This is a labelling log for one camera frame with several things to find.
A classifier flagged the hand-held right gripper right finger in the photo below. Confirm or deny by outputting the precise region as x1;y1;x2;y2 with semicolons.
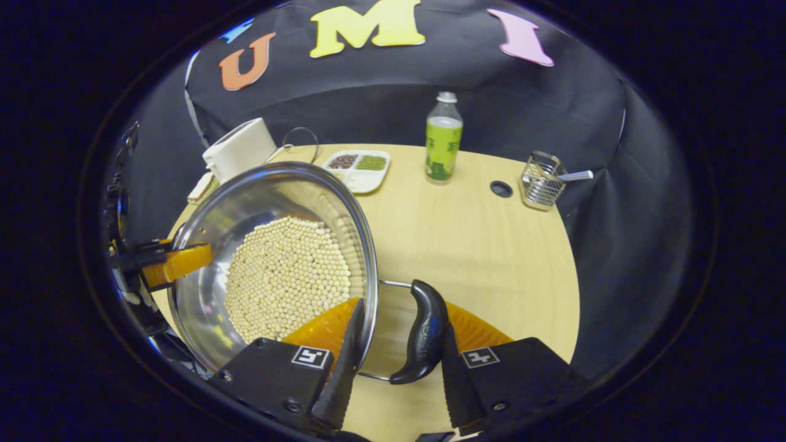
440;301;588;432

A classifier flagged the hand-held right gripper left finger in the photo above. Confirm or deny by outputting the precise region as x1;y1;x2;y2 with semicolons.
209;298;368;432

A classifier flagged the stainless steel pot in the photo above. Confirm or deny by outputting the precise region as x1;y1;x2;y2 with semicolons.
167;161;450;385

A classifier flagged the pile of soybeans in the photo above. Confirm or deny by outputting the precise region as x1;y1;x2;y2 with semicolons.
224;215;352;344

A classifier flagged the white toaster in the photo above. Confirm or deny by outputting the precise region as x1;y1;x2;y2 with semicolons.
203;118;278;184

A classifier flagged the white sectioned plate with beans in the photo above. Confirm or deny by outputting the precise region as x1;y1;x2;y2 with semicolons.
322;150;391;195

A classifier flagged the green label plastic bottle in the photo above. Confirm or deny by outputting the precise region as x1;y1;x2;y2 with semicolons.
425;92;464;185

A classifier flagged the black backdrop cloth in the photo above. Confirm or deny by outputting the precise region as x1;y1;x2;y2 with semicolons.
117;0;695;381

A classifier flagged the toaster power cable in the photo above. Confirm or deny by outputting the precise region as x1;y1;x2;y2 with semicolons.
281;126;321;162

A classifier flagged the wire utensil holder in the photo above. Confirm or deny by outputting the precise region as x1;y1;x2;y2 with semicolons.
520;151;567;212

